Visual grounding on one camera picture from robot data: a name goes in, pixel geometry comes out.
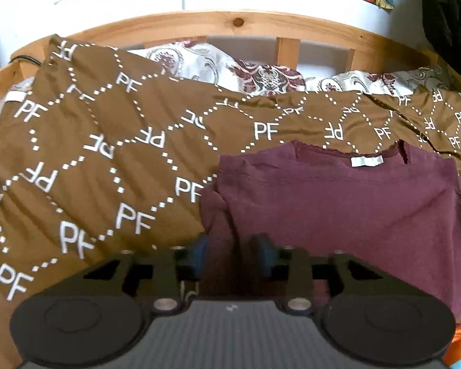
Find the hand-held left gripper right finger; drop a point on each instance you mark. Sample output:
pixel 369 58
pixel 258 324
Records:
pixel 266 255

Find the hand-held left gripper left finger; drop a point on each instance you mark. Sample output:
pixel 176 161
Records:
pixel 198 255

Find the maroon sweater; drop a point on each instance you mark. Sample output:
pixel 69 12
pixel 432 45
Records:
pixel 330 207

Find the brown printed blanket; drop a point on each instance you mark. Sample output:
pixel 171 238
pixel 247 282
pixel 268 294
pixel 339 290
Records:
pixel 100 123

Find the black padded jacket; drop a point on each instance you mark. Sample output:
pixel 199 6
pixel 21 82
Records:
pixel 453 15

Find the floral patterned bedsheet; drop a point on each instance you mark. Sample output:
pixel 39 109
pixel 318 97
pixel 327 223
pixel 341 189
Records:
pixel 261 75

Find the wooden bed frame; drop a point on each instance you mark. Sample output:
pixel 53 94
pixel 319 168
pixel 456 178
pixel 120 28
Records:
pixel 253 21

